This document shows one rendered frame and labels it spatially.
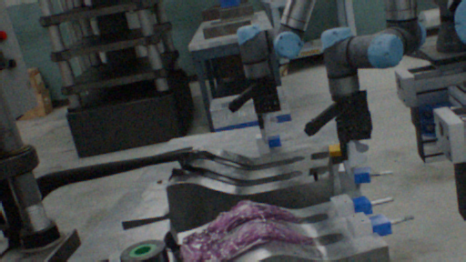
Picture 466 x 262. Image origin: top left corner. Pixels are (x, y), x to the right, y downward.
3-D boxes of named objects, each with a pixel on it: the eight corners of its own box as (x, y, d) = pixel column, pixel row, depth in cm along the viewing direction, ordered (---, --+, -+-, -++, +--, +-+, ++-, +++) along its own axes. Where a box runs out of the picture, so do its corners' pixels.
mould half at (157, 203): (333, 175, 167) (326, 128, 163) (333, 216, 143) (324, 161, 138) (157, 200, 173) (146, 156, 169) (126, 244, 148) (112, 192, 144)
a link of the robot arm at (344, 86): (325, 81, 146) (329, 73, 153) (328, 99, 147) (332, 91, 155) (356, 76, 144) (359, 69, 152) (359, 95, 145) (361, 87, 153)
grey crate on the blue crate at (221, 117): (287, 103, 508) (284, 85, 504) (291, 115, 469) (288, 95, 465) (215, 116, 507) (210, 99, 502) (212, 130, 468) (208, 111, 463)
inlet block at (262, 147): (298, 142, 201) (295, 126, 199) (298, 146, 196) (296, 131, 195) (258, 150, 201) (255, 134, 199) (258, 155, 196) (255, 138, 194)
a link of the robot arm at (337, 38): (341, 32, 139) (312, 34, 145) (349, 79, 143) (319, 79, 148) (360, 25, 145) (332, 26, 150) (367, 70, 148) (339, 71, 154)
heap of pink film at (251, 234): (298, 214, 132) (292, 180, 130) (320, 248, 116) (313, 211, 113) (178, 246, 128) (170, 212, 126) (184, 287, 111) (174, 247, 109)
